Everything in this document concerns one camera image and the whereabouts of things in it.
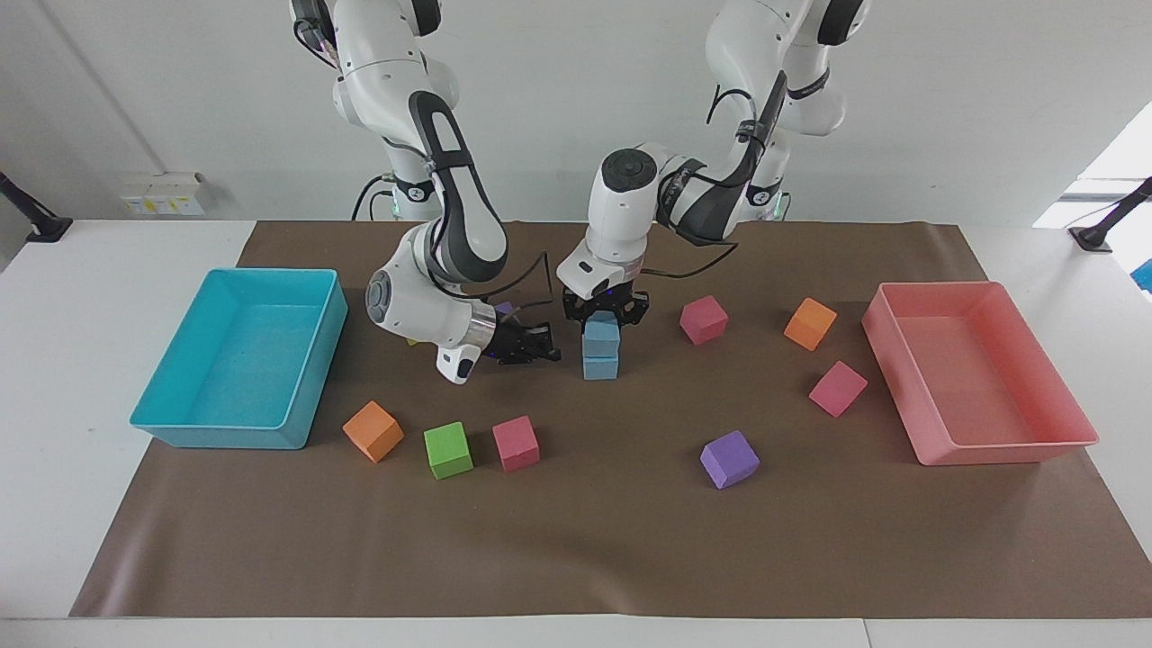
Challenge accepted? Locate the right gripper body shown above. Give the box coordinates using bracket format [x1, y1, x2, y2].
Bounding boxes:
[491, 321, 534, 365]

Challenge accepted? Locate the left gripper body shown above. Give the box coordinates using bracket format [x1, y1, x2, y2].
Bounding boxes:
[569, 283, 642, 318]

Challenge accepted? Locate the pink block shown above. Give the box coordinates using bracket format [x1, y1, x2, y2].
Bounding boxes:
[679, 294, 730, 347]
[491, 415, 541, 473]
[808, 361, 869, 419]

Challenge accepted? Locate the green block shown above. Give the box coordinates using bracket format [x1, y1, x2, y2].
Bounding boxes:
[424, 421, 474, 480]

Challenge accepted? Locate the orange block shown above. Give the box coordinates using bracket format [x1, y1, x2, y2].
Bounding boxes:
[783, 297, 839, 352]
[342, 400, 405, 464]

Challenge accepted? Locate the blue plastic tray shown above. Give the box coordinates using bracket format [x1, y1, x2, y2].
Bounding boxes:
[130, 267, 349, 451]

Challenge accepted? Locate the pink plastic tray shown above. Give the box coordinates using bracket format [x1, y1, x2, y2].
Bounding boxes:
[861, 281, 1100, 467]

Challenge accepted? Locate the black stand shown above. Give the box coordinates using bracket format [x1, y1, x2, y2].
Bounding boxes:
[0, 171, 74, 244]
[1068, 176, 1152, 253]

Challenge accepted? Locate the black cable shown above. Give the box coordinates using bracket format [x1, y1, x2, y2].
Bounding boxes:
[430, 251, 555, 313]
[351, 175, 399, 222]
[641, 76, 793, 281]

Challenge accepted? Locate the white wall socket box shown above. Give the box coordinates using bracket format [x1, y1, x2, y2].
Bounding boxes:
[120, 172, 207, 217]

